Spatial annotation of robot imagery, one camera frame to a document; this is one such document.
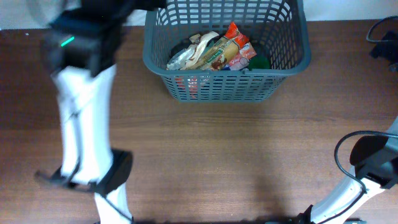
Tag green lid jar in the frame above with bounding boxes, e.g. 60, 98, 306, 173
247, 55, 271, 70

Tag Kleenex tissue multipack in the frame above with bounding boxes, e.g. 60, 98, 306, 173
222, 42, 257, 70

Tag spaghetti packet orange ends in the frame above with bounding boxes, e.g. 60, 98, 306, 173
175, 21, 250, 100

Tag beige Panisse snack bag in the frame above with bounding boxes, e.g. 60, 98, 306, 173
166, 31, 219, 70

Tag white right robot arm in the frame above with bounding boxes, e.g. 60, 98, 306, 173
292, 120, 397, 223

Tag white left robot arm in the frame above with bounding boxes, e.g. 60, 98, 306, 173
35, 0, 166, 223

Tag grey plastic basket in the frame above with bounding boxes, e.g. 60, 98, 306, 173
144, 0, 311, 103

